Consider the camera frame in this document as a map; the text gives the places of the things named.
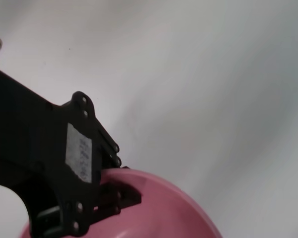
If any pink plastic bowl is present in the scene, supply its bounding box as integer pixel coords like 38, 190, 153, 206
19, 167, 223, 238

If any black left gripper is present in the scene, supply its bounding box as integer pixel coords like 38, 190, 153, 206
0, 66, 130, 238

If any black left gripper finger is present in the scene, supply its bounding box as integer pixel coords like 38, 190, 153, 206
96, 182, 143, 214

